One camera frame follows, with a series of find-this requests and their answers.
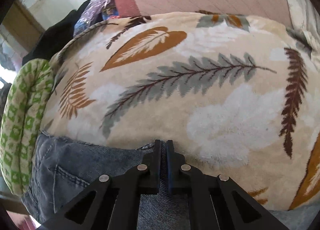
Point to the blue denim jeans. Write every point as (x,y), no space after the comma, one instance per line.
(64,167)

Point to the green patterned blanket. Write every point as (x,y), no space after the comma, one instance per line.
(22,116)

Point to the leaf print fleece blanket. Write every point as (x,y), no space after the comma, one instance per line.
(238,95)

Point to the purple floral cloth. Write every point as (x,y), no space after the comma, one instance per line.
(95,11)

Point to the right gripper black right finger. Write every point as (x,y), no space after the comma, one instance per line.
(215,202)

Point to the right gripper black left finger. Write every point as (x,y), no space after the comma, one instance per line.
(111,202)

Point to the white crumpled cloth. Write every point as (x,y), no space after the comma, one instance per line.
(305,18)

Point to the black clothing pile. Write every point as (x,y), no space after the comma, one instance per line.
(56,36)

